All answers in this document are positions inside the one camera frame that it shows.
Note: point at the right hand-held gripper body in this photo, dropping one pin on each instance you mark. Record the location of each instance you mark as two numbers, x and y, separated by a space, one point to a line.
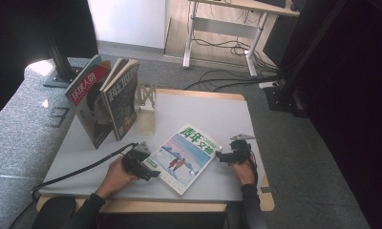
240 152

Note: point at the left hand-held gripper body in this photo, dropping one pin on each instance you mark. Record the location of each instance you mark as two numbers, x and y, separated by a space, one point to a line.
136 162

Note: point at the white magazine with green title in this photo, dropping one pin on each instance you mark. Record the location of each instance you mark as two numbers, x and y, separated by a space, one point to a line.
182 156

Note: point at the wooden expandable book rack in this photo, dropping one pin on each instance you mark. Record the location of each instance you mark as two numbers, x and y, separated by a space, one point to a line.
146 122

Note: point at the dark blue illustrated magazine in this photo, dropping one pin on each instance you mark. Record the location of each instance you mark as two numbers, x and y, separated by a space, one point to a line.
122 101

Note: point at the portrait magazine with red label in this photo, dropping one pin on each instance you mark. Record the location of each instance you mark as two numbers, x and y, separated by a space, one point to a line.
84 92

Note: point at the person's right hand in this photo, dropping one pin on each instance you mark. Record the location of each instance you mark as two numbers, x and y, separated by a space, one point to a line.
247 175

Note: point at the person's left hand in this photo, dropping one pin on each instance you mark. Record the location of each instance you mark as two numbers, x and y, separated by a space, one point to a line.
116 178

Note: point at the wooden table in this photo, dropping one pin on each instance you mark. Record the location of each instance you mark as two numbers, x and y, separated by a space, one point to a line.
147 206

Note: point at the grey table mat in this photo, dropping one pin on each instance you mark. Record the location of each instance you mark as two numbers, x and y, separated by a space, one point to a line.
195 108

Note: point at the person's right leg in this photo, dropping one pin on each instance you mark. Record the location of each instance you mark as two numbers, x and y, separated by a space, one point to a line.
234 218

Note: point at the white power strip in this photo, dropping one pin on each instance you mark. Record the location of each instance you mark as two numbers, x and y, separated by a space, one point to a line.
268 85

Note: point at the black computer tower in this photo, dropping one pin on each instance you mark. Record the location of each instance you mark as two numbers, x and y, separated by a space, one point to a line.
278 41

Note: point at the black metal stand with baseplate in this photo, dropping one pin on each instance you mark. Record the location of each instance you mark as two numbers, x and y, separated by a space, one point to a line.
61 63

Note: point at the white-legged wooden desk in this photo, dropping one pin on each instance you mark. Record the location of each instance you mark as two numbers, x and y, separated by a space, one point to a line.
225 27

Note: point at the black curtain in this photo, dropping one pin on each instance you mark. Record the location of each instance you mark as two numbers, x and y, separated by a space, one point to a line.
364 95
20 25

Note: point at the black keyboard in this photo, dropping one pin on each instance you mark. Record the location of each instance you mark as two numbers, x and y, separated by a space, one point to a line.
271 2

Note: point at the black metal frame stand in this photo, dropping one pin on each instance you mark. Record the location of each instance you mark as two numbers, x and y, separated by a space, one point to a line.
284 98

